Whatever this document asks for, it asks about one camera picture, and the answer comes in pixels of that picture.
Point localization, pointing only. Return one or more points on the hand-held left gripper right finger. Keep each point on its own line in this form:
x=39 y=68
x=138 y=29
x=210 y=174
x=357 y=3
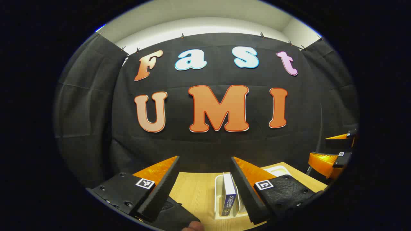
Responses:
x=247 y=192

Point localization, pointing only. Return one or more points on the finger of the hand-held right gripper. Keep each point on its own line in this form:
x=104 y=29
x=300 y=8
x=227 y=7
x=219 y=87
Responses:
x=321 y=163
x=340 y=142

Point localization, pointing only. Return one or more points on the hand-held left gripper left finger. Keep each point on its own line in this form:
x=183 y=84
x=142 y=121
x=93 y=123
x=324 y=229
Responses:
x=162 y=189

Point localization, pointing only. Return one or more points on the blue cover book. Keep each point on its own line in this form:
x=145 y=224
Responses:
x=228 y=192

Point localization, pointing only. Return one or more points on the white bookshelf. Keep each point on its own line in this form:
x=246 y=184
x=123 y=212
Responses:
x=218 y=192

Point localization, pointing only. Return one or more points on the black schoolbag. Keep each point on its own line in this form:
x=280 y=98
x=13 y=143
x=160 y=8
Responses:
x=179 y=215

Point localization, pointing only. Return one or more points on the row of black cloth clips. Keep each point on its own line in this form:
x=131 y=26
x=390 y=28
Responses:
x=182 y=35

